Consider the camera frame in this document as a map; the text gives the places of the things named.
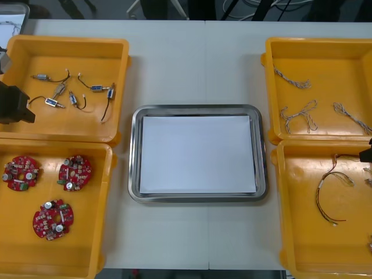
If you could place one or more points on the round red circuit board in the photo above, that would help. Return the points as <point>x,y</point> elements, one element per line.
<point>17,162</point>
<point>78,174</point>
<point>43,221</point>

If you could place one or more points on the black stand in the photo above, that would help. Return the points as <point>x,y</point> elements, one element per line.
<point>261,10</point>

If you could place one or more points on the white paper sheet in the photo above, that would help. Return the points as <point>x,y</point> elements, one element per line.
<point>5,33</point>
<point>197,154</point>

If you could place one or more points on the white chair base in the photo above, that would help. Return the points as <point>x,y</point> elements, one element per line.
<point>177,7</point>

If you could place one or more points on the steel tray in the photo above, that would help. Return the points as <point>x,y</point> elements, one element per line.
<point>26,17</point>
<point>135,162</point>

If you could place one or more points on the group of metal solenoids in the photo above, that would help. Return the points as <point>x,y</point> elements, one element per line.
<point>42,77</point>

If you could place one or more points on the yellow-orange plastic bin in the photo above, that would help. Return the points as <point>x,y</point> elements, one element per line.
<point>319,87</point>
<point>305,247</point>
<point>87,247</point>
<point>72,129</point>

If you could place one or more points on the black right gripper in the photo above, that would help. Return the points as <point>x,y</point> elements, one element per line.
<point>371,142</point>

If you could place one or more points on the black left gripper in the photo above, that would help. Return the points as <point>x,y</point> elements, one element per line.
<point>13,104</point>

